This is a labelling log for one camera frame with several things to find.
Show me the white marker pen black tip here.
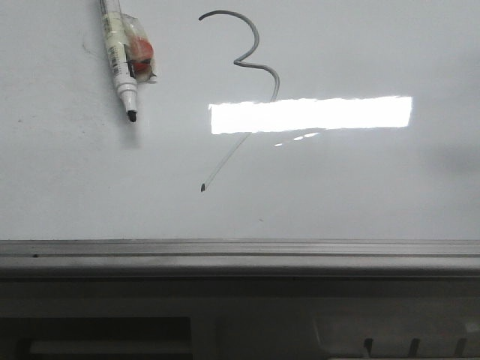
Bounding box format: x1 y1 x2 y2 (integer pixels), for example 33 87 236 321
98 0 157 123

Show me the grey base unit with slots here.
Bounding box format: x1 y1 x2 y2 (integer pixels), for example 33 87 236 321
1 279 479 359

